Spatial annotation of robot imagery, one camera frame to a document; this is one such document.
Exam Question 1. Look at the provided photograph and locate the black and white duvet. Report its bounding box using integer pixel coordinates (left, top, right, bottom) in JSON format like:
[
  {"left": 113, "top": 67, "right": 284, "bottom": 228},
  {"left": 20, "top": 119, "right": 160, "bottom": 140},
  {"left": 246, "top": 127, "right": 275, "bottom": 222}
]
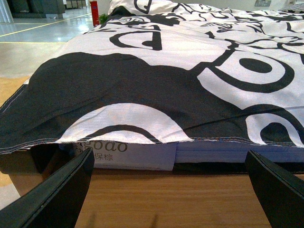
[{"left": 0, "top": 0, "right": 304, "bottom": 153}]

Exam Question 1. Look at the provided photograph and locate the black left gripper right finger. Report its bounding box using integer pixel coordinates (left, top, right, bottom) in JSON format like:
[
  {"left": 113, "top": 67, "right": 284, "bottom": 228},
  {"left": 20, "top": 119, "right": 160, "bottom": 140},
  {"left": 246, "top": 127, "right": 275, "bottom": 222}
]
[{"left": 245, "top": 150, "right": 304, "bottom": 228}]

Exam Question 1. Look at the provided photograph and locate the red fire extinguisher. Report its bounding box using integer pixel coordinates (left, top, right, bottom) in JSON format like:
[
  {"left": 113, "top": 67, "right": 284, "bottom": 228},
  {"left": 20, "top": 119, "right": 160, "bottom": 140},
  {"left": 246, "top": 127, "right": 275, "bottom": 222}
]
[{"left": 89, "top": 0, "right": 99, "bottom": 27}]

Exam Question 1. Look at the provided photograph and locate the white mattress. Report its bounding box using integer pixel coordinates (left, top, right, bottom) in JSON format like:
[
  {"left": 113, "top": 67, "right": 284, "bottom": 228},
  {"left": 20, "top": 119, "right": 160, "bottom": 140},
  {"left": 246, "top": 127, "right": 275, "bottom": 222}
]
[{"left": 59, "top": 141, "right": 304, "bottom": 172}]

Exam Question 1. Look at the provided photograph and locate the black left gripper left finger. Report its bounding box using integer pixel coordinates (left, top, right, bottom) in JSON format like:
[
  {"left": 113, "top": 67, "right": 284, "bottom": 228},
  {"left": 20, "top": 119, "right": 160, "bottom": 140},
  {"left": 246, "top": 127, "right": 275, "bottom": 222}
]
[{"left": 0, "top": 147, "right": 95, "bottom": 228}]

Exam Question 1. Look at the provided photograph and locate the wooden bed frame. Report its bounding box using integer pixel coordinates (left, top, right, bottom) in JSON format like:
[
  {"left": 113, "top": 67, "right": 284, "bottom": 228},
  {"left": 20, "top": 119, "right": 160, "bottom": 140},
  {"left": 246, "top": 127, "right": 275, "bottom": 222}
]
[{"left": 0, "top": 147, "right": 304, "bottom": 228}]

